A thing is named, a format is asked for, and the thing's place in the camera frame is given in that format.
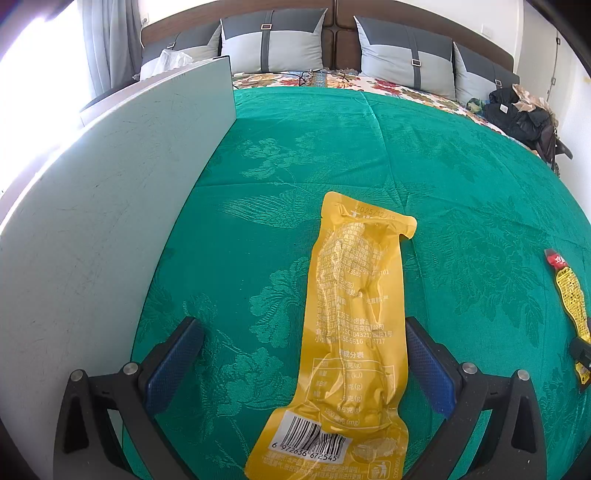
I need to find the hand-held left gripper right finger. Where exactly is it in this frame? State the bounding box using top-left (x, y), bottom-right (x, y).
top-left (404, 316), bottom-right (548, 480)

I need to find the grey two-tone pillow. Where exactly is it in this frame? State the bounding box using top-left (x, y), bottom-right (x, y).
top-left (452, 41), bottom-right (519, 105)
top-left (353, 16), bottom-right (456, 100)
top-left (221, 8), bottom-right (328, 75)
top-left (140, 23), bottom-right (223, 82)

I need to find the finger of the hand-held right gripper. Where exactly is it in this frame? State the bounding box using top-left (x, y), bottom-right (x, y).
top-left (569, 338), bottom-right (591, 371)

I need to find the long yellow packet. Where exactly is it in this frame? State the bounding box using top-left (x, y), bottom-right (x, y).
top-left (245, 191), bottom-right (419, 480)

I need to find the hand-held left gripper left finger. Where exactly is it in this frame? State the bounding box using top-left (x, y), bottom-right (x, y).
top-left (53, 316), bottom-right (206, 480)

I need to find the beige cloth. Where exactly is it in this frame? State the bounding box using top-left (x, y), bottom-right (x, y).
top-left (512, 83), bottom-right (551, 114)

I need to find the black chair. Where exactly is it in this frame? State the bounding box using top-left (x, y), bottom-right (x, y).
top-left (536, 124), bottom-right (576, 175)

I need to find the wall cable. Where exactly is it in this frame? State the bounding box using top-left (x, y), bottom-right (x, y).
top-left (547, 36), bottom-right (563, 94)

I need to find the black bag on bed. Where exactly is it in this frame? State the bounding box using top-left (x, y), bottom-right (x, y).
top-left (482, 88), bottom-right (562, 154)

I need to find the floral bedsheet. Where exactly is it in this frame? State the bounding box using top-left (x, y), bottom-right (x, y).
top-left (231, 69), bottom-right (532, 145)

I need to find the long white cardboard box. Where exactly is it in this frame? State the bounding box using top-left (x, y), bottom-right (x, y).
top-left (0, 55), bottom-right (237, 462)

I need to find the yellow packet with red end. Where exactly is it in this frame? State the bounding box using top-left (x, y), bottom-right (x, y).
top-left (544, 248), bottom-right (591, 396)

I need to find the grey curtain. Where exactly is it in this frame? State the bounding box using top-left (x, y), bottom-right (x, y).
top-left (78, 0), bottom-right (145, 99)

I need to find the clear plastic bag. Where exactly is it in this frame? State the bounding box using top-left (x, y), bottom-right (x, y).
top-left (152, 50), bottom-right (195, 77)

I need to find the brown headboard panel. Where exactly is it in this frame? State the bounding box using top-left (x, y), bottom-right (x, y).
top-left (335, 0), bottom-right (516, 75)
top-left (141, 0), bottom-right (336, 71)

